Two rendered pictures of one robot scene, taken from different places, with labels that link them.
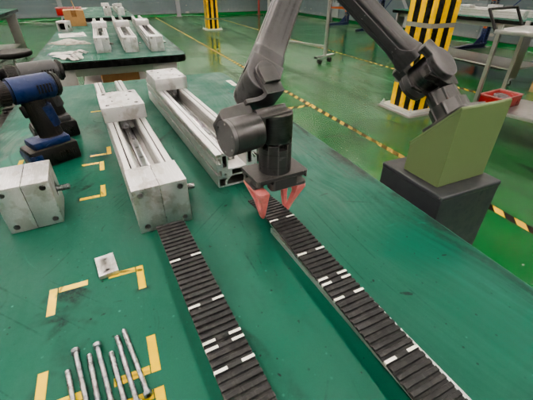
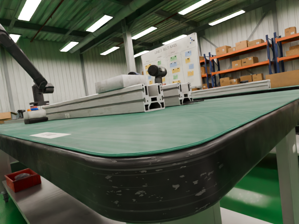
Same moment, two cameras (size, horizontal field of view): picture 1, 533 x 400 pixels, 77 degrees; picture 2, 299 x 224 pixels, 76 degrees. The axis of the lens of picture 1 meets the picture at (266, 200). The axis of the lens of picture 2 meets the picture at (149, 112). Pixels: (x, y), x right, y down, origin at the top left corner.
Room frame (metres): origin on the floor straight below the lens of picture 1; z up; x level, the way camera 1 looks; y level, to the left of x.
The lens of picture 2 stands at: (1.95, 0.21, 0.81)
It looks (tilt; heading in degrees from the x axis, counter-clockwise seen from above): 3 degrees down; 160
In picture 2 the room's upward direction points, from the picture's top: 8 degrees counter-clockwise
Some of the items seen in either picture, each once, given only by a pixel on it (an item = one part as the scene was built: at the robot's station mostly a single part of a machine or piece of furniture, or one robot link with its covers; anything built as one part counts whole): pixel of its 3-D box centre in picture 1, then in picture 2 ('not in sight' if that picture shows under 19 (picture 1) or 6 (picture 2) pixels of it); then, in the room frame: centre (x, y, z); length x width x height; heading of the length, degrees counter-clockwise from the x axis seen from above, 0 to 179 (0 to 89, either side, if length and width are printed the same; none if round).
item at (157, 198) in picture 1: (164, 194); not in sight; (0.56, 0.20, 0.83); 0.12 x 0.09 x 0.10; 118
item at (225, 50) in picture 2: not in sight; (241, 74); (-5.49, 8.09, 1.58); 2.83 x 0.98 x 3.15; 24
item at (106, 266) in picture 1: (106, 265); not in sight; (0.41, 0.27, 0.78); 0.05 x 0.03 x 0.01; 31
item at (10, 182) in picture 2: not in sight; (23, 178); (-0.06, -0.33, 0.27); 0.31 x 0.21 x 0.10; 26
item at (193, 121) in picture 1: (188, 116); (86, 107); (1.04, 0.25, 0.82); 0.80 x 0.10 x 0.09; 28
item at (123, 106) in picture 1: (121, 109); not in sight; (0.95, 0.42, 0.87); 0.16 x 0.11 x 0.07; 28
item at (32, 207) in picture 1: (38, 194); not in sight; (0.56, 0.46, 0.83); 0.11 x 0.10 x 0.10; 117
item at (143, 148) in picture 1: (125, 125); (119, 103); (0.95, 0.42, 0.82); 0.80 x 0.10 x 0.09; 28
